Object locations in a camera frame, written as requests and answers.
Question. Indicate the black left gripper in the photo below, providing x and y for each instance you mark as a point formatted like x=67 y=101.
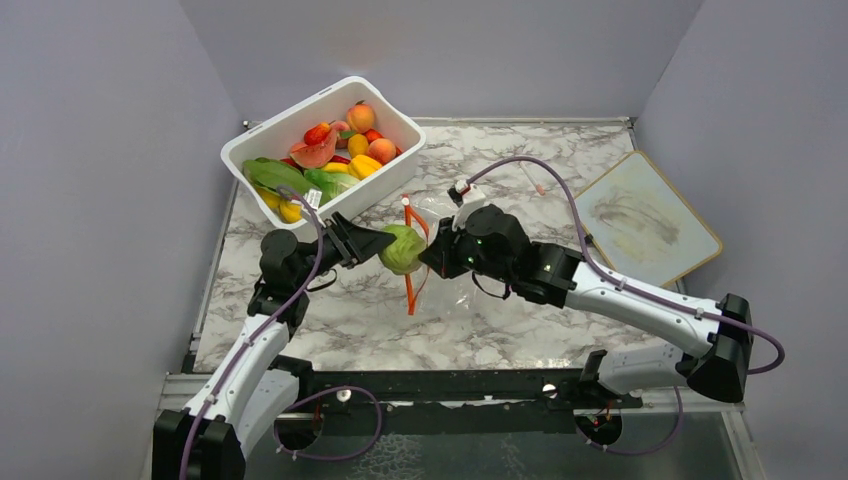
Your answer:
x=363 y=241

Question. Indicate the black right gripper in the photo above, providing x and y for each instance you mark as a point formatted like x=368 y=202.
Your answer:
x=440 y=254

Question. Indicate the green cabbage toy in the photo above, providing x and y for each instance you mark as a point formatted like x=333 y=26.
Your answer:
x=401 y=256

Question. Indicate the clear zip bag orange zipper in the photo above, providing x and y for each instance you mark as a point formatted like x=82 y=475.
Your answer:
x=431 y=299

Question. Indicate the green leafy vegetable toy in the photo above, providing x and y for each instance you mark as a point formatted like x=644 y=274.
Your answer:
x=265 y=175

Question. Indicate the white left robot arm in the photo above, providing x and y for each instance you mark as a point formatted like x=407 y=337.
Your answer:
x=214 y=433

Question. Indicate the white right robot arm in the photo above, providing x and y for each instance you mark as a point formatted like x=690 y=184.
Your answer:
x=707 y=344

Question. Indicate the light green lettuce toy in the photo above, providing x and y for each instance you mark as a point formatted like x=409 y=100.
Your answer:
x=331 y=184

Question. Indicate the yellow bell pepper toy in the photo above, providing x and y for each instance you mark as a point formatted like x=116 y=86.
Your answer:
x=363 y=166

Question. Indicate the yellow banana toy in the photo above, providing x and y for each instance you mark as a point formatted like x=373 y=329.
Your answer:
x=290 y=211

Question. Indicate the peach toy right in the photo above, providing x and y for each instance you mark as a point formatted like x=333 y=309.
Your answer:
x=382 y=150

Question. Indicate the peach toy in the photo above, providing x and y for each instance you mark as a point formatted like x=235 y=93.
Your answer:
x=382 y=150
x=361 y=117

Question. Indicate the small yellow mango toy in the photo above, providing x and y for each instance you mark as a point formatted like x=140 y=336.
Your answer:
x=357 y=145

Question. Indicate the watermelon slice toy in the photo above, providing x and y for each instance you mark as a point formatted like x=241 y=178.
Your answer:
x=316 y=156

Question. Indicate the white marker pen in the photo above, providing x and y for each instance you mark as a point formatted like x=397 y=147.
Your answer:
x=538 y=187

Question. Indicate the peach toy at back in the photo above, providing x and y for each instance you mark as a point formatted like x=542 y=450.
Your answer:
x=361 y=117

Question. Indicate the white plastic bin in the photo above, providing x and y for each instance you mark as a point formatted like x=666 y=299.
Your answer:
x=273 y=137

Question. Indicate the wood framed white board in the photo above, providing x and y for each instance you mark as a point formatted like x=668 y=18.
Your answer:
x=642 y=226

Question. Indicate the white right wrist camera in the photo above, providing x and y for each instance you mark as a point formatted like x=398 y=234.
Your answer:
x=468 y=197

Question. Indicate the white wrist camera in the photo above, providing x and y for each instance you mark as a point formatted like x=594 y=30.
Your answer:
x=314 y=198
x=468 y=197

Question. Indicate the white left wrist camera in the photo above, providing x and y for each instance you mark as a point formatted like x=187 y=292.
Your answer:
x=314 y=198

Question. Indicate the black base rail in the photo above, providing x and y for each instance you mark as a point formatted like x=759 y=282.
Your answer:
x=437 y=402

